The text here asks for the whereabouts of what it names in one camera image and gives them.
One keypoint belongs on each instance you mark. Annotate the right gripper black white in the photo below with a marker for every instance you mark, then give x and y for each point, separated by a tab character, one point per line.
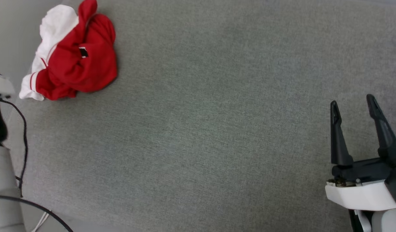
362	193

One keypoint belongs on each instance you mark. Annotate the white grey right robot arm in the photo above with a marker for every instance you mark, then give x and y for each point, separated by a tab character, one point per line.
386	222

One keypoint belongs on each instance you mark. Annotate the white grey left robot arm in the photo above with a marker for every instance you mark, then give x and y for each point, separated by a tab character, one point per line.
3	180

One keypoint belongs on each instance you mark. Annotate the red and white jersey garment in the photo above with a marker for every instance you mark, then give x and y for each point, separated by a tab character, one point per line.
85	67

